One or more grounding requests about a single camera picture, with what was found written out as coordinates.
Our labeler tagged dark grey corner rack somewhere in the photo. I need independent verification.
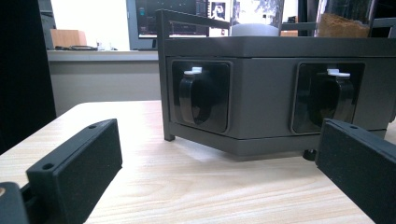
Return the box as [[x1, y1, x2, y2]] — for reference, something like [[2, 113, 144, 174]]
[[155, 8, 396, 162]]

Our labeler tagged grey counter ledge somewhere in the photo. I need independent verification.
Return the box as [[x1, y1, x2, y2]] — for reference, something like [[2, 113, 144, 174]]
[[46, 49, 160, 63]]

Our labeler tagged silver-lidded jar of white powder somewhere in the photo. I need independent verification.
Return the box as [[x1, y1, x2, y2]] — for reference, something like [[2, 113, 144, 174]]
[[229, 0, 285, 37]]

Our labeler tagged brown cardboard box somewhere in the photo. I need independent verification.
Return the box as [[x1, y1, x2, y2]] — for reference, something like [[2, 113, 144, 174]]
[[49, 28, 89, 49]]

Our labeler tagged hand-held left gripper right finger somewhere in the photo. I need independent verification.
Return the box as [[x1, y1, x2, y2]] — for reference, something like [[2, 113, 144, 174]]
[[315, 118, 396, 224]]

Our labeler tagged computer monitor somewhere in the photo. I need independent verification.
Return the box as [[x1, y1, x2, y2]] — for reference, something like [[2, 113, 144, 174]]
[[125, 0, 232, 51]]

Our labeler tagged white-lidded jar of brown powder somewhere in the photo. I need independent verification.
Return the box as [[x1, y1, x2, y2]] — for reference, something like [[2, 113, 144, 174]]
[[313, 0, 376, 39]]

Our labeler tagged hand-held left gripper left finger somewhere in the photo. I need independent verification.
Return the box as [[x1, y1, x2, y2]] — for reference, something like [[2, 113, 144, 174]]
[[25, 118, 123, 224]]

